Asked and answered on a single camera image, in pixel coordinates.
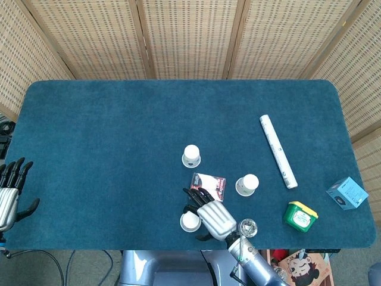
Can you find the blue felt table cover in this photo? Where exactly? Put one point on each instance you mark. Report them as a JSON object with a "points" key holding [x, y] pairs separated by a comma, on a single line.
{"points": [[119, 134]]}

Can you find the green tub yellow lid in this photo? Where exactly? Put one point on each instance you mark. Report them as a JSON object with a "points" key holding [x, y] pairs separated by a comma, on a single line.
{"points": [[300, 219]]}

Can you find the black equipment pile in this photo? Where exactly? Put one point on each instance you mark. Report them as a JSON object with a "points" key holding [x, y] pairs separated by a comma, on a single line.
{"points": [[4, 131]]}

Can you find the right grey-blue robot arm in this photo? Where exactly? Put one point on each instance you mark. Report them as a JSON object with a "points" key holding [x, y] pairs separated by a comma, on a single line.
{"points": [[259, 265]]}

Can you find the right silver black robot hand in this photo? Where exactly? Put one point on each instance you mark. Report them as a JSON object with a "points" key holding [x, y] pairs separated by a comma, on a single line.
{"points": [[217, 219]]}

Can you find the clear coffee capsule box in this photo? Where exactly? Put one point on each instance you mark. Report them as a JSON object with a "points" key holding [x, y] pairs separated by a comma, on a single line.
{"points": [[211, 181]]}

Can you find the black flat bar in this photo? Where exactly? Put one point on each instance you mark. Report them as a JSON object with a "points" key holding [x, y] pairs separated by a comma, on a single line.
{"points": [[321, 251]]}

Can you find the round clear pin container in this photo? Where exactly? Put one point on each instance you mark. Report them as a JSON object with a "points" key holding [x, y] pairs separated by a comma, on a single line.
{"points": [[250, 227]]}

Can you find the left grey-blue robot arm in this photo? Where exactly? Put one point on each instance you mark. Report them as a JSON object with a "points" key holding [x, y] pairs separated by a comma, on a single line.
{"points": [[2, 238]]}

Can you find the woven wooden folding screen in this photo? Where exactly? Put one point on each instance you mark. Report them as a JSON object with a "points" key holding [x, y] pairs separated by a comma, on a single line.
{"points": [[190, 35]]}

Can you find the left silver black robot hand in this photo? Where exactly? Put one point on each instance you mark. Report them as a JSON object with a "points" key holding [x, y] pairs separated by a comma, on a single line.
{"points": [[9, 205]]}

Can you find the grey-blue robot torso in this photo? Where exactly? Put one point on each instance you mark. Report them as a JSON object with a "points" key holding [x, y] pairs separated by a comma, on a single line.
{"points": [[178, 268]]}

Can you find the white floral paper cup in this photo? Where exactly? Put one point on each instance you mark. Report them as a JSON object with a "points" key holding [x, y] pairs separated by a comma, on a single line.
{"points": [[189, 223], [247, 183], [191, 155]]}

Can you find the light blue cardboard box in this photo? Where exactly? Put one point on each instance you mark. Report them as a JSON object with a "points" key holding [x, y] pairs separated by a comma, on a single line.
{"points": [[346, 193]]}

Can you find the cartoon printed cardboard box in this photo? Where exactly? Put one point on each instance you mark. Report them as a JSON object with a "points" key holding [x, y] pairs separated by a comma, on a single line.
{"points": [[300, 269]]}

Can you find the rolled white paper tube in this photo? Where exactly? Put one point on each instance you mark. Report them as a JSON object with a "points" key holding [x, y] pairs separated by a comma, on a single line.
{"points": [[278, 152]]}

